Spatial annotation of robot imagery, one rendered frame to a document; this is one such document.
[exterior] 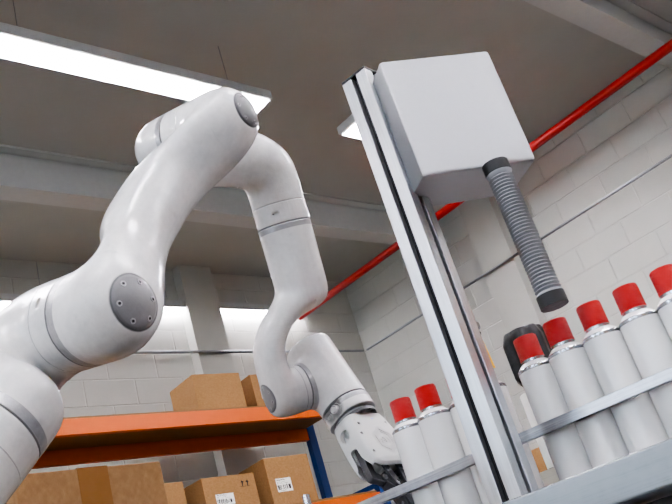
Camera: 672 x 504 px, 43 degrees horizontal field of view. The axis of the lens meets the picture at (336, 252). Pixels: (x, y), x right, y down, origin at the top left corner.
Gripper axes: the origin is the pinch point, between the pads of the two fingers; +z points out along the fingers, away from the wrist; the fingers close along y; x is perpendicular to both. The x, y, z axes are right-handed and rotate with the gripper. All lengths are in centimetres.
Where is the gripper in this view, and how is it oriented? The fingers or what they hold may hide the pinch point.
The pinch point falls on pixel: (407, 500)
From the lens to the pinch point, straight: 133.5
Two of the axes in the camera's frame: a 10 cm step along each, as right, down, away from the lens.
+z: 5.0, 6.6, -5.6
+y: 6.6, 1.3, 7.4
